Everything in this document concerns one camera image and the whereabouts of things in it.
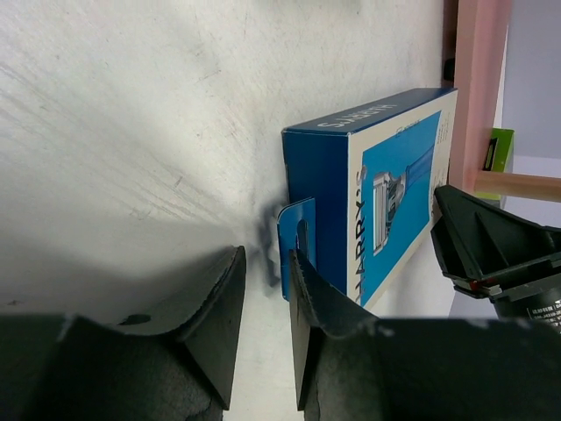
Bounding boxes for pink three-tier shelf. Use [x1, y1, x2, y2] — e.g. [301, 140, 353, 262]
[443, 1, 560, 202]

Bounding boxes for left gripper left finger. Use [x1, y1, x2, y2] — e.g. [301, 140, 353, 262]
[1, 246, 246, 420]

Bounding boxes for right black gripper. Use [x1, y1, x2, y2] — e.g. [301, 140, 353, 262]
[431, 185, 560, 333]

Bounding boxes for black green razor box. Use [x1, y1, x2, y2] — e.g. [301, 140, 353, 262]
[476, 128, 515, 209]

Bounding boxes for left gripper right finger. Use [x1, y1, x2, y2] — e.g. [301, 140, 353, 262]
[288, 250, 560, 420]

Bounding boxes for blue razor box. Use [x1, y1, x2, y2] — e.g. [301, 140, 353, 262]
[277, 88, 458, 309]

